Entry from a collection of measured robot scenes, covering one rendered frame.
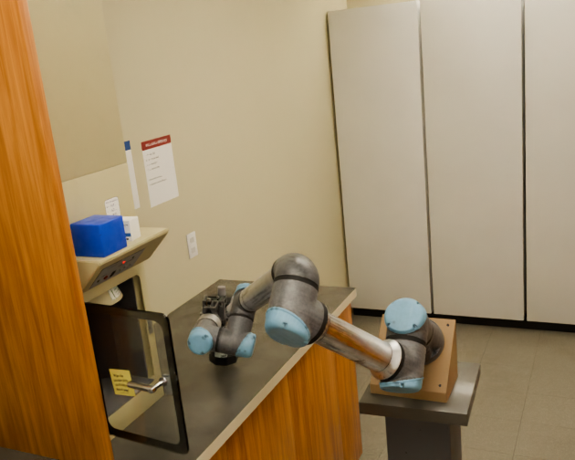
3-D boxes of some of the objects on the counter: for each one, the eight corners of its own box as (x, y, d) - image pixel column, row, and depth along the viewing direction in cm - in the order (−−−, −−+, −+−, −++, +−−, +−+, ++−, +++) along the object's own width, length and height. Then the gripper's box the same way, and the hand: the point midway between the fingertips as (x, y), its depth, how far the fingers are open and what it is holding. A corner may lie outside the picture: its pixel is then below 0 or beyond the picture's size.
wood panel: (-21, 442, 204) (-144, -55, 167) (-13, 436, 206) (-132, -54, 170) (108, 470, 183) (-1, -90, 146) (115, 464, 186) (10, -89, 149)
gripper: (234, 308, 209) (245, 286, 229) (183, 308, 210) (198, 284, 230) (235, 334, 211) (245, 309, 231) (184, 333, 213) (199, 308, 233)
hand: (222, 306), depth 231 cm, fingers closed on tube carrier, 10 cm apart
